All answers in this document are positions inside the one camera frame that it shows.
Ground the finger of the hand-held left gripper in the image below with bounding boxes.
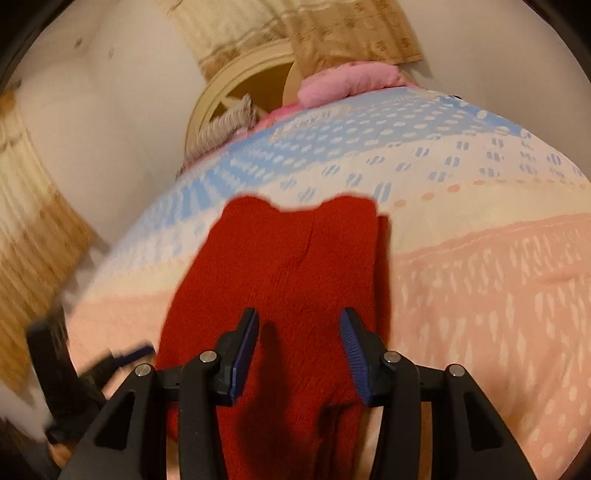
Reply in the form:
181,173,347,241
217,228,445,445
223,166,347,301
110,344,156,367

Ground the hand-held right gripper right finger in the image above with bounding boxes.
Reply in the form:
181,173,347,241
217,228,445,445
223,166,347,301
339,307,539,480

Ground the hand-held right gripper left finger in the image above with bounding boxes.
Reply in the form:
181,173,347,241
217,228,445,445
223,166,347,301
58,307,260,480

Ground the red knit garment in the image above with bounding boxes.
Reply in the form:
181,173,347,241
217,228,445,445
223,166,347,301
157,195,393,480

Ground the pink and blue dotted blanket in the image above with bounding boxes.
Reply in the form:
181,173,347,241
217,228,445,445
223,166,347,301
69,85,591,480

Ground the striped pillow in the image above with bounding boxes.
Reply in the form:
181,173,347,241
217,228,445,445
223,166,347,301
185,95,259,160

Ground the pink floral bed sheet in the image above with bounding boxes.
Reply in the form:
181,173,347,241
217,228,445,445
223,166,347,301
259,104,302,131

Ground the cream wooden headboard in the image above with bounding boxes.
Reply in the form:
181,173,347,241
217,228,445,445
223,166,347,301
187,39,305,153

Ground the pink quilt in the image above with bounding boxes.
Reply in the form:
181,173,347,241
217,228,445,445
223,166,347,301
298,62,416,108

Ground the beige patterned window curtain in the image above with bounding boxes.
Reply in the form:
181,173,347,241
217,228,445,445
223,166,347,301
159,0,423,81

